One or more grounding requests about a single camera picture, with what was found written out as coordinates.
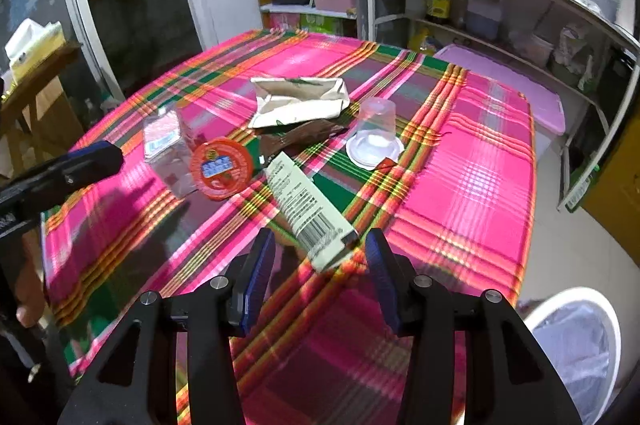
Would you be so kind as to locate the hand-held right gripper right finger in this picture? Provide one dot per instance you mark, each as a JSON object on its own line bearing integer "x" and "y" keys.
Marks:
{"x": 382, "y": 280}

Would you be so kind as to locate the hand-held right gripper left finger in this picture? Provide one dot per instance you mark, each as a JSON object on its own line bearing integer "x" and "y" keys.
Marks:
{"x": 260, "y": 275}

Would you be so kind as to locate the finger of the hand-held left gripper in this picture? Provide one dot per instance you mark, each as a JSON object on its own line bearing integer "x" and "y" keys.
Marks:
{"x": 95, "y": 162}

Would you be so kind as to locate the clear plastic box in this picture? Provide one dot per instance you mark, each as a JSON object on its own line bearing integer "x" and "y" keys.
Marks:
{"x": 162, "y": 145}

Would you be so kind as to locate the green white long box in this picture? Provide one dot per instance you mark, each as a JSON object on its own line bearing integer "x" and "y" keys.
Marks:
{"x": 310, "y": 210}

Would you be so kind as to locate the red round lid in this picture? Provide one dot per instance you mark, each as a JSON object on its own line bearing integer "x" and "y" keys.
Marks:
{"x": 220, "y": 167}

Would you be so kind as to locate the brown wrapper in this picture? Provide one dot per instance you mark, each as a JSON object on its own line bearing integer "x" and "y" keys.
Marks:
{"x": 300, "y": 136}

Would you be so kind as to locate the clear plastic cup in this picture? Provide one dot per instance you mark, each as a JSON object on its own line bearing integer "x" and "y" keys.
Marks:
{"x": 375, "y": 130}

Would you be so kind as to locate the beige paper bag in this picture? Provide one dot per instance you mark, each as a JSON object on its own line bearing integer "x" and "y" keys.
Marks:
{"x": 300, "y": 100}

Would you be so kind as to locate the clear plastic bin liner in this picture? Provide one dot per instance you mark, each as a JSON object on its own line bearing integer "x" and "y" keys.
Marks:
{"x": 570, "y": 355}

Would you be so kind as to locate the white round bin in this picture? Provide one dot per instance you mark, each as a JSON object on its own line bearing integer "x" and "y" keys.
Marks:
{"x": 612, "y": 345}

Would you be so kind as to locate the person's left hand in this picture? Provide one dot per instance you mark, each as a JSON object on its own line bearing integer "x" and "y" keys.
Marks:
{"x": 27, "y": 300}

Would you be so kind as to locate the wooden side table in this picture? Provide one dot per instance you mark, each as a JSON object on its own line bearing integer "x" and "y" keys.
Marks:
{"x": 40, "y": 105}

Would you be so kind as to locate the pink plaid tablecloth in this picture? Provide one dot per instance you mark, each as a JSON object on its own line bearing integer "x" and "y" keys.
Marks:
{"x": 450, "y": 205}

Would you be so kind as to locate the yellow tissue box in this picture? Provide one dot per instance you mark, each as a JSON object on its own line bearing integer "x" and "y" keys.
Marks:
{"x": 32, "y": 45}

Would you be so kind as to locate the green plastic bottle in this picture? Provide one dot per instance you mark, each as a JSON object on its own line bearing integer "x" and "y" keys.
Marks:
{"x": 582, "y": 190}

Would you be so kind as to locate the pink lid storage bin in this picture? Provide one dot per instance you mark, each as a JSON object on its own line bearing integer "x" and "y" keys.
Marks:
{"x": 500, "y": 85}

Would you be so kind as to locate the wooden door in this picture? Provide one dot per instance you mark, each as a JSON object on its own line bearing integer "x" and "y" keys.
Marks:
{"x": 612, "y": 215}

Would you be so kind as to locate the green boxes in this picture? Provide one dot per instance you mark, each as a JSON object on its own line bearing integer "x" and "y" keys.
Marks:
{"x": 322, "y": 24}

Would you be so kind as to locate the white plastic tub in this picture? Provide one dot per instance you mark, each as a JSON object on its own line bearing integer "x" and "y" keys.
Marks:
{"x": 537, "y": 47}

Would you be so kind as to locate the purple liquid jug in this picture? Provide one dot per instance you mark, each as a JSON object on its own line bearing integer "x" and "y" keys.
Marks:
{"x": 482, "y": 15}

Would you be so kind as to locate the crumpled plastic bags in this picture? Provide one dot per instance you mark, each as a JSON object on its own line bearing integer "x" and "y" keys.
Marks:
{"x": 572, "y": 50}

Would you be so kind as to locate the white electric kettle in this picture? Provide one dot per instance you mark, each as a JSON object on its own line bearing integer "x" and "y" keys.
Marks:
{"x": 627, "y": 5}

